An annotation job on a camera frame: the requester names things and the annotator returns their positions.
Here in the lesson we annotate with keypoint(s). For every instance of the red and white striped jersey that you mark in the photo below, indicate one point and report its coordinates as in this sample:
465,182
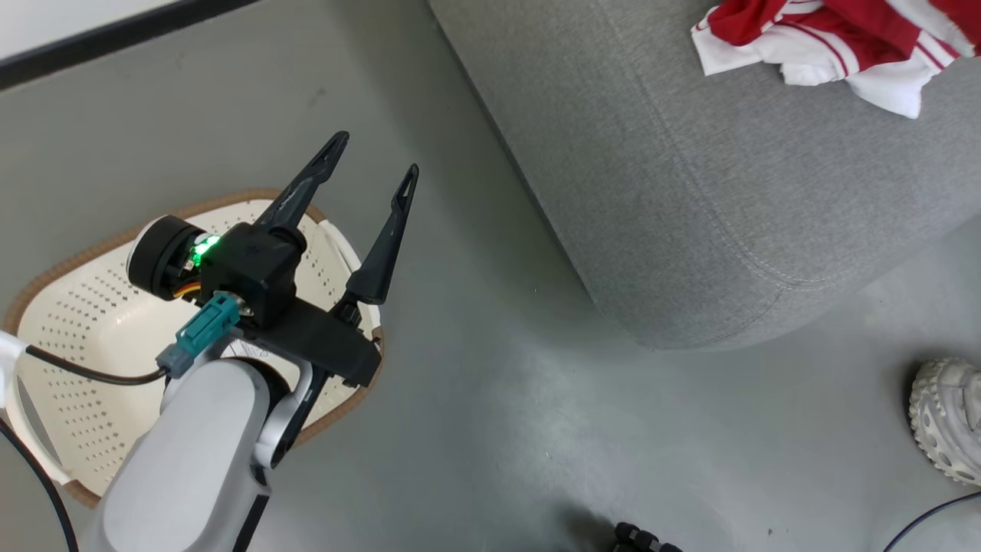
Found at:
897,77

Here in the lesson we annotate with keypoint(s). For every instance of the white sneaker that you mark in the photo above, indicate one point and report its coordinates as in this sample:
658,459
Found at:
950,414

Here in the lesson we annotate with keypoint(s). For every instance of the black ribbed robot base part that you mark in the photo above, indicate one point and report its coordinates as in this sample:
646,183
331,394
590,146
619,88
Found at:
644,539

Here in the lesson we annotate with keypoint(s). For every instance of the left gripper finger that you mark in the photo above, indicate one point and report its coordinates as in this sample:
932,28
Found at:
303,192
383,257

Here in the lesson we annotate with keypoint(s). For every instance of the black baseboard strip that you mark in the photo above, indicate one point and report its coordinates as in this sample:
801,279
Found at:
115,34

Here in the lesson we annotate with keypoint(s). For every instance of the grey fabric sofa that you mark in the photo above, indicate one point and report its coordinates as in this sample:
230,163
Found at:
690,192

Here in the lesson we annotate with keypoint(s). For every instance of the white perforated laundry basket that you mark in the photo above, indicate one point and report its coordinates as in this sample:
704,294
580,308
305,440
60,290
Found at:
84,330

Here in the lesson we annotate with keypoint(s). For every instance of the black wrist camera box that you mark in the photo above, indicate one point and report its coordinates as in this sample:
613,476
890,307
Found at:
253,268

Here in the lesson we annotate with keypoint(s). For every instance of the white tape label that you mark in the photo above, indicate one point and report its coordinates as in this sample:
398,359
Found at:
9,368

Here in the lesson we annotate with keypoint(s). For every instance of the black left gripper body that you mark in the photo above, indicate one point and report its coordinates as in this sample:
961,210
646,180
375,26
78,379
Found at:
322,345

